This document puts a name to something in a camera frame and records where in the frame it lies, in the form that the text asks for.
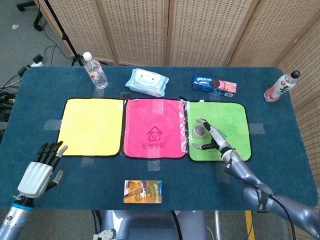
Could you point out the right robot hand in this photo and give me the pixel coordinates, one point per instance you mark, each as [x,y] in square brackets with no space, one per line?
[220,142]

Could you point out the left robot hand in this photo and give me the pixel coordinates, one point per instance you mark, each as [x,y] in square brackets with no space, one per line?
[35,178]

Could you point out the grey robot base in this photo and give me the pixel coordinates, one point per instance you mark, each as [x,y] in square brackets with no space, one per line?
[140,225]

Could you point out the blue cookie box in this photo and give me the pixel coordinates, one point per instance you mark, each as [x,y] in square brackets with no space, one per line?
[215,86]

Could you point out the pink drink bottle black cap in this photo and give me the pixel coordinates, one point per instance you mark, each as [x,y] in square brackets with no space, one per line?
[280,87]

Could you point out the clear water bottle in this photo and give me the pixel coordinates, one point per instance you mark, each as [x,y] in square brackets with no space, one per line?
[97,75]

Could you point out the green microfiber cloth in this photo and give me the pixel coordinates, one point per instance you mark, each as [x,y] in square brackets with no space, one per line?
[230,117]

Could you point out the blue felt table cover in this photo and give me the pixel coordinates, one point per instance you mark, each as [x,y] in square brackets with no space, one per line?
[187,185]

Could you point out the pink microfiber cloth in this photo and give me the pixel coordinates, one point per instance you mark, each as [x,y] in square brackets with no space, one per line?
[152,117]

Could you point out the yellow microfiber cloth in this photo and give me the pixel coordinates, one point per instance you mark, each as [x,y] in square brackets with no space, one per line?
[87,120]

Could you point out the grey metal table leg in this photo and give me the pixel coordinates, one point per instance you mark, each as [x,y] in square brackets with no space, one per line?
[217,225]

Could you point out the light blue wet wipes pack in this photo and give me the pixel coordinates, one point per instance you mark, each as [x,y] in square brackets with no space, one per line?
[147,82]

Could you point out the white power strip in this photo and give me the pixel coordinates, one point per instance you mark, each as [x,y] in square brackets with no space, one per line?
[37,64]

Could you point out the wicker folding screen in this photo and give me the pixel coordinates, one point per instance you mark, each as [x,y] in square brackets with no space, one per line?
[140,30]

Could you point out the black tripod stand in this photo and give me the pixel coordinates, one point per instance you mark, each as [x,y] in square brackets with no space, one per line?
[65,37]

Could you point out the white paper scrap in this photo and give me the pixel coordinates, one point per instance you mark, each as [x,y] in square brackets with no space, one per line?
[15,26]

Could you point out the black office chair base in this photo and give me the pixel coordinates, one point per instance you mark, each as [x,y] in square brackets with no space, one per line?
[37,20]

